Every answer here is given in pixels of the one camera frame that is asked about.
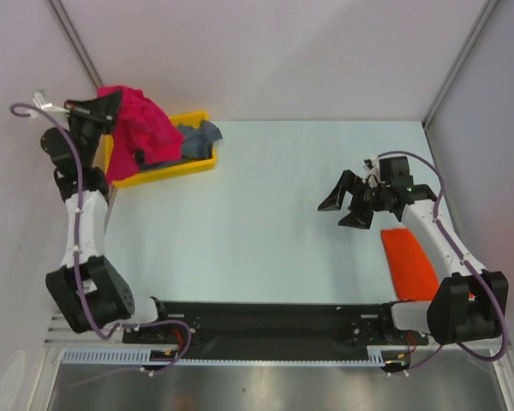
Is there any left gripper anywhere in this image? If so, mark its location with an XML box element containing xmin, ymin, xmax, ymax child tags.
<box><xmin>65</xmin><ymin>91</ymin><xmax>126</xmax><ymax>167</ymax></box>

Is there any pink t-shirt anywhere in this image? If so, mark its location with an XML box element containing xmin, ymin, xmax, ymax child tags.
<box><xmin>97</xmin><ymin>86</ymin><xmax>183</xmax><ymax>183</ymax></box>

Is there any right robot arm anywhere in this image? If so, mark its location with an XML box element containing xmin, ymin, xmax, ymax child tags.
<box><xmin>318</xmin><ymin>170</ymin><xmax>509</xmax><ymax>346</ymax></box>

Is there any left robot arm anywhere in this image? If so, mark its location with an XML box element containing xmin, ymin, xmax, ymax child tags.
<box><xmin>40</xmin><ymin>91</ymin><xmax>172</xmax><ymax>343</ymax></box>

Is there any yellow plastic bin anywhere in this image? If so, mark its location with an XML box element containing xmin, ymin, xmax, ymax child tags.
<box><xmin>112</xmin><ymin>110</ymin><xmax>218</xmax><ymax>188</ymax></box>

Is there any folded orange t-shirt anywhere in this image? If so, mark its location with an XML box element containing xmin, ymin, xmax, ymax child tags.
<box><xmin>380</xmin><ymin>229</ymin><xmax>439</xmax><ymax>302</ymax></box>

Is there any grey t-shirt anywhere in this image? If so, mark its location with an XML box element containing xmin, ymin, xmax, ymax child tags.
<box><xmin>134</xmin><ymin>120</ymin><xmax>223</xmax><ymax>171</ymax></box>

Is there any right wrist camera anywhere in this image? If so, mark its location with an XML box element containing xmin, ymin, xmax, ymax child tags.
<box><xmin>362</xmin><ymin>156</ymin><xmax>414</xmax><ymax>189</ymax></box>

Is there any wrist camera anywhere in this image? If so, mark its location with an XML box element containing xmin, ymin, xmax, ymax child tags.
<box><xmin>362</xmin><ymin>156</ymin><xmax>414</xmax><ymax>189</ymax></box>
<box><xmin>33</xmin><ymin>90</ymin><xmax>69</xmax><ymax>116</ymax></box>

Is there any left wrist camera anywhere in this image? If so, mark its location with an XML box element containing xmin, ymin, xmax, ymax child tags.
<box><xmin>33</xmin><ymin>90</ymin><xmax>69</xmax><ymax>116</ymax></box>

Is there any grey slotted cable duct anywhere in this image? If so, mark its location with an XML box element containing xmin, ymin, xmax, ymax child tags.
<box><xmin>62</xmin><ymin>348</ymin><xmax>385</xmax><ymax>367</ymax></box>

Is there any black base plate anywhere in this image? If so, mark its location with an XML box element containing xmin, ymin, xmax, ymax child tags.
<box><xmin>123</xmin><ymin>301</ymin><xmax>428</xmax><ymax>362</ymax></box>

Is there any aluminium frame rail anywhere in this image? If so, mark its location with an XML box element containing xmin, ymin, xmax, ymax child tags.
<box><xmin>45</xmin><ymin>313</ymin><xmax>123</xmax><ymax>347</ymax></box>

